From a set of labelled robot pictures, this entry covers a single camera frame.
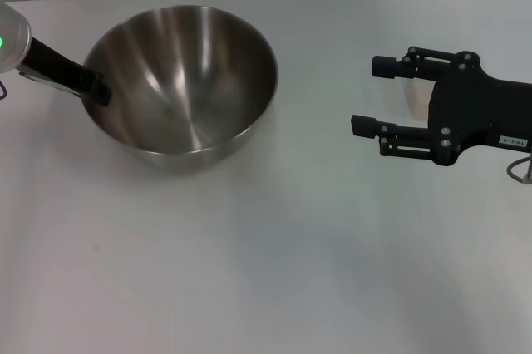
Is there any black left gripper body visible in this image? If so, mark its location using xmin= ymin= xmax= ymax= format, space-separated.
xmin=20 ymin=37 xmax=95 ymax=96

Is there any clear plastic cup of rice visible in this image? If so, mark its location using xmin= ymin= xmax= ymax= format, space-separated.
xmin=405 ymin=81 xmax=434 ymax=119

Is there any stainless steel mixing bowl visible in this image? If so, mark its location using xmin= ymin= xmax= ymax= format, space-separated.
xmin=81 ymin=4 xmax=278 ymax=170

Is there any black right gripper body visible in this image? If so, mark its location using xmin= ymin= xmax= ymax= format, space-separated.
xmin=427 ymin=51 xmax=532 ymax=166

